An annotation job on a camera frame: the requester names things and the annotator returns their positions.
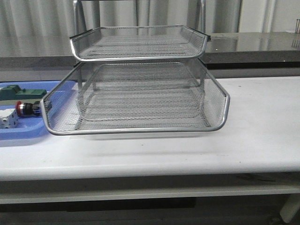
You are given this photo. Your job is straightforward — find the blue plastic tray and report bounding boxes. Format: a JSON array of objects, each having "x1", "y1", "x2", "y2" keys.
[{"x1": 0, "y1": 81, "x2": 77, "y2": 140}]

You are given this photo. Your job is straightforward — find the white plastic block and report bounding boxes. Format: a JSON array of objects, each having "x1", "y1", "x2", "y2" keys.
[{"x1": 0, "y1": 109, "x2": 18, "y2": 129}]

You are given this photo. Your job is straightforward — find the green electrical module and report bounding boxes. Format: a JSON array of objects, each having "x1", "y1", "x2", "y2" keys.
[{"x1": 0, "y1": 85, "x2": 47, "y2": 101}]

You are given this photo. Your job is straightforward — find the red emergency push button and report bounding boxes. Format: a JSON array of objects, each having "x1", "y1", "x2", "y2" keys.
[{"x1": 15, "y1": 101, "x2": 42, "y2": 117}]

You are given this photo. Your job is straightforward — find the grey stone counter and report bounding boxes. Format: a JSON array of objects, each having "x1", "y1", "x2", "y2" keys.
[{"x1": 0, "y1": 32, "x2": 300, "y2": 69}]

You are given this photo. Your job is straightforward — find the grey metal rack frame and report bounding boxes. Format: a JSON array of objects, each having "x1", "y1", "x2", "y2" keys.
[{"x1": 71, "y1": 0, "x2": 206, "y2": 93}]

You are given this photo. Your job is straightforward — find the silver mesh top tray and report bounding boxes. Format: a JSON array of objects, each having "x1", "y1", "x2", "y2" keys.
[{"x1": 70, "y1": 25, "x2": 209, "y2": 62}]

